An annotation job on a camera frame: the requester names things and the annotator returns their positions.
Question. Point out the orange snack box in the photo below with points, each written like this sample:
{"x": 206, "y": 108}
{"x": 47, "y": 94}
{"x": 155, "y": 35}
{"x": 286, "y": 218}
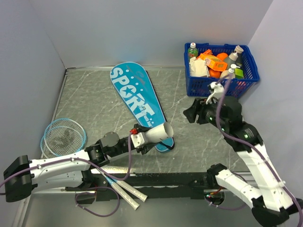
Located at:
{"x": 213, "y": 62}

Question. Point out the blue badminton racket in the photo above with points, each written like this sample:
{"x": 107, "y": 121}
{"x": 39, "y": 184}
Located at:
{"x": 84, "y": 178}
{"x": 65, "y": 140}

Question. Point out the blue sport racket bag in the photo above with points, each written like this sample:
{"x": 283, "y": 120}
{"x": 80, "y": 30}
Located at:
{"x": 135, "y": 88}

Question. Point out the orange fruit back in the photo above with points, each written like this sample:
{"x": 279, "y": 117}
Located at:
{"x": 222, "y": 56}

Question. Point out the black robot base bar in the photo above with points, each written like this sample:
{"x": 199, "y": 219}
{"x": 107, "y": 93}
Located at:
{"x": 192, "y": 185}

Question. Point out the blue badminton racket upper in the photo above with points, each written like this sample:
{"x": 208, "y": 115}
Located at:
{"x": 84, "y": 178}

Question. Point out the green carton box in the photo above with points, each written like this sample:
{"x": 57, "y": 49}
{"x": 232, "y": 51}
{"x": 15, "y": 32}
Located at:
{"x": 239, "y": 73}

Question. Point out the cream paper bag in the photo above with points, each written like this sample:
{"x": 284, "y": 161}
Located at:
{"x": 198, "y": 68}

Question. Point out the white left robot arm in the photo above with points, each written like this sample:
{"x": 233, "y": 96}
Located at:
{"x": 24, "y": 176}

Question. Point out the green drink bottle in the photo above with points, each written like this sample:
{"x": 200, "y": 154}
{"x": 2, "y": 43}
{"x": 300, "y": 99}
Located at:
{"x": 192, "y": 51}

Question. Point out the aluminium frame rail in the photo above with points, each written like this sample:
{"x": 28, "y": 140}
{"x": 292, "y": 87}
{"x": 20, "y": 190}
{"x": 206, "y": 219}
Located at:
{"x": 47, "y": 189}

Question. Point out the orange fruit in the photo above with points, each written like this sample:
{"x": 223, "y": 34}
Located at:
{"x": 222, "y": 56}
{"x": 214, "y": 73}

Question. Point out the grey pump bottle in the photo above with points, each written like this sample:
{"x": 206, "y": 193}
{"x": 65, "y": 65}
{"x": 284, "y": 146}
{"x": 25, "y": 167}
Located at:
{"x": 233, "y": 57}

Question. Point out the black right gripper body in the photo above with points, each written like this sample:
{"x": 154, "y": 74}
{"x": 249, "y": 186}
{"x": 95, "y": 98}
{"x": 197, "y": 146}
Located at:
{"x": 206, "y": 112}

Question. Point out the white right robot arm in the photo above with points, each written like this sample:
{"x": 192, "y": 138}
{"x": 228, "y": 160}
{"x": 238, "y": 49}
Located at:
{"x": 270, "y": 202}

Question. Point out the white shuttlecock tube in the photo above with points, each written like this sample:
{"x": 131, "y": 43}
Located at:
{"x": 159, "y": 133}

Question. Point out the blue badminton racket lower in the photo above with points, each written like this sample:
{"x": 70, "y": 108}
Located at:
{"x": 65, "y": 140}

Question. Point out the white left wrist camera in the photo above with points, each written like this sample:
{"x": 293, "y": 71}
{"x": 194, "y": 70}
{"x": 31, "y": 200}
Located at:
{"x": 138, "y": 138}

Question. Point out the cream pump lotion bottle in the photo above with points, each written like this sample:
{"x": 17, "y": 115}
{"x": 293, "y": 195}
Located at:
{"x": 231, "y": 71}

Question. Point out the orange fruit front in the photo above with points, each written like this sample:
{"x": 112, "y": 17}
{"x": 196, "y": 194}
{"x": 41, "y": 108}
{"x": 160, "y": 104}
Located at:
{"x": 214, "y": 73}

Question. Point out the small orange packet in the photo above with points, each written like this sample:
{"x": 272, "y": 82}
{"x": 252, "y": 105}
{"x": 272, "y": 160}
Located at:
{"x": 208, "y": 52}

